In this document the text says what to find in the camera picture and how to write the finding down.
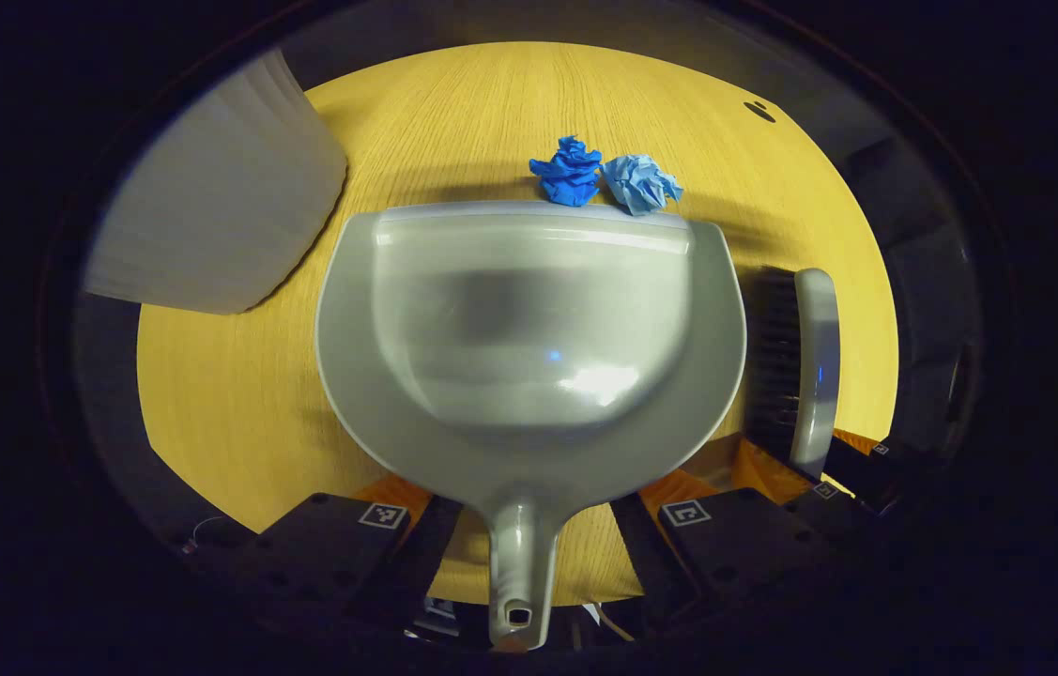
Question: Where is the light blue paper ball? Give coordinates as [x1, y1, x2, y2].
[602, 154, 684, 217]

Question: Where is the dark blue paper ball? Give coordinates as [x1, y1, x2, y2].
[529, 135, 604, 207]

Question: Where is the small grey broom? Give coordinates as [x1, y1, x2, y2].
[744, 268, 841, 480]

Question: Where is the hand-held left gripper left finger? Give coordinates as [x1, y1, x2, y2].
[236, 472, 466, 632]

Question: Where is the grey plastic dustpan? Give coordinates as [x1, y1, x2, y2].
[315, 200, 747, 652]

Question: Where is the white garbage bin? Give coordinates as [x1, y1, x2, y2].
[83, 47, 348, 315]

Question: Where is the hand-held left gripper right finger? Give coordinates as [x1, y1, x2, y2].
[610, 467, 835, 630]

